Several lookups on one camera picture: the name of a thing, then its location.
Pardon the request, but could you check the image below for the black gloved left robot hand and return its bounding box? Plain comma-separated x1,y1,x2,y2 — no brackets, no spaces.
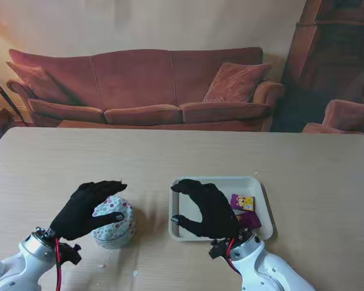
50,180,128,242

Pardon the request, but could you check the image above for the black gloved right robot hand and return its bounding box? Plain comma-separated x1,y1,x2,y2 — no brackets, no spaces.
170,178,242,240

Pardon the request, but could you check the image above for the purple printed snack packet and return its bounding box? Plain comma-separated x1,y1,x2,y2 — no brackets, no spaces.
230,193,256,212

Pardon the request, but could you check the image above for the plain purple snack packet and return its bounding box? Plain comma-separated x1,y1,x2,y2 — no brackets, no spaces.
235,211,262,230

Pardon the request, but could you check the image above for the polka dot round box lid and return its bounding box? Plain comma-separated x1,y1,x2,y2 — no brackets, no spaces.
92,195,134,229

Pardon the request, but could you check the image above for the beige rectangular tray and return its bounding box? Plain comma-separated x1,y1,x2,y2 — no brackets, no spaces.
169,175,275,243

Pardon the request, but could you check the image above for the round polka dot cookie box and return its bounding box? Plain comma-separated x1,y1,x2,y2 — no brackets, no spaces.
92,212,138,250

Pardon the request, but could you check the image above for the patterned orange sofa cushion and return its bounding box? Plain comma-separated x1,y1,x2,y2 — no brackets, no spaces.
202,62,273,103

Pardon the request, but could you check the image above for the plain red brown sofa cushion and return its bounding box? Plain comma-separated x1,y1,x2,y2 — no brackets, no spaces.
6,62,69,102

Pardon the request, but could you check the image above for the red brown three-seat sofa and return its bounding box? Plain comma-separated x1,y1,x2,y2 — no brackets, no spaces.
6,47,285,132

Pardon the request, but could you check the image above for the red brown armchair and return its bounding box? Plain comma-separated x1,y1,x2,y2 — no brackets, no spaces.
302,99,364,135

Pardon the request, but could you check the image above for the dark wooden cabinet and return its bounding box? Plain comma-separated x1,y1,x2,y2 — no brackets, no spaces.
286,0,364,101

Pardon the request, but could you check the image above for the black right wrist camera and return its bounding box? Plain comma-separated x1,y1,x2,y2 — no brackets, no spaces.
208,239,231,260

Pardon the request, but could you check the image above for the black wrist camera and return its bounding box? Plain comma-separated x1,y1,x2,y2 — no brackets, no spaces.
208,239,231,260
56,242,82,267

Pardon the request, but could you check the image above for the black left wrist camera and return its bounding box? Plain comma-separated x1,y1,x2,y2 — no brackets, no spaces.
56,242,82,267

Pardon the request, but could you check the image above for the red left wrist cable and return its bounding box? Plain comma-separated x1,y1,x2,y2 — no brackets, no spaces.
55,238,63,291

